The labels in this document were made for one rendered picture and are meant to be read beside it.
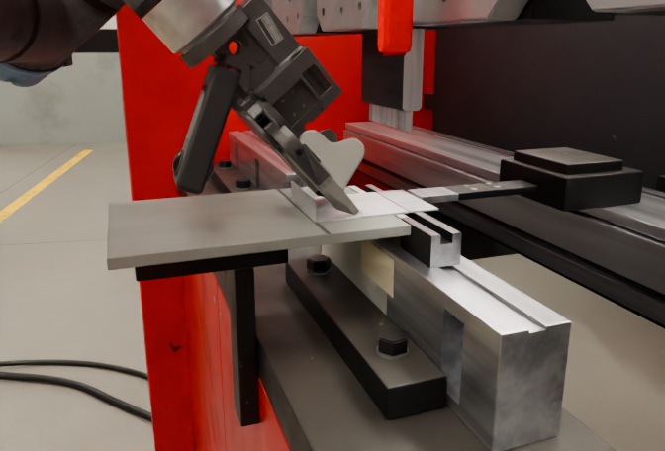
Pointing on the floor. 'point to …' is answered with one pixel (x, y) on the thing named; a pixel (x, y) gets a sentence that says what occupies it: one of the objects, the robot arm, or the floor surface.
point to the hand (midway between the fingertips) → (332, 202)
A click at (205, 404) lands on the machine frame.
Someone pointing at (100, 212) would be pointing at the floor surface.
